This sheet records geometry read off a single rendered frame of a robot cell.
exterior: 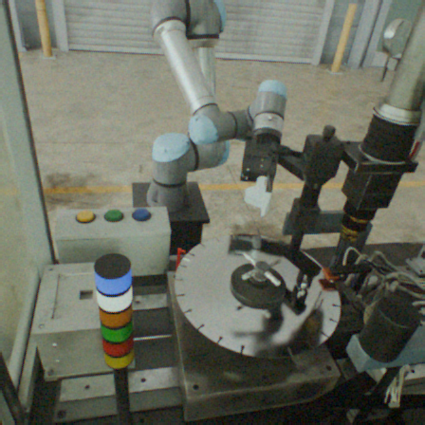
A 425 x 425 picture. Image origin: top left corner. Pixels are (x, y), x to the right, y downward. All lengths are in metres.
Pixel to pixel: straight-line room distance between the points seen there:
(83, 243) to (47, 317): 0.26
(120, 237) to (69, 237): 0.12
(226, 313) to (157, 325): 0.26
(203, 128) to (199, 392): 0.60
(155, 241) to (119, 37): 5.66
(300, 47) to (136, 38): 2.71
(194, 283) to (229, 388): 0.20
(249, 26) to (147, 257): 5.97
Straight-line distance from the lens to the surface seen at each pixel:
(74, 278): 0.85
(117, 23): 6.46
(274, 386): 0.77
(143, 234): 0.96
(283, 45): 7.02
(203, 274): 0.78
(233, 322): 0.70
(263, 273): 0.73
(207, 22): 1.25
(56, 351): 0.81
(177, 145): 1.21
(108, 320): 0.53
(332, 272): 0.82
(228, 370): 0.77
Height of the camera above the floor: 1.49
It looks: 36 degrees down
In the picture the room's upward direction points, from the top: 7 degrees clockwise
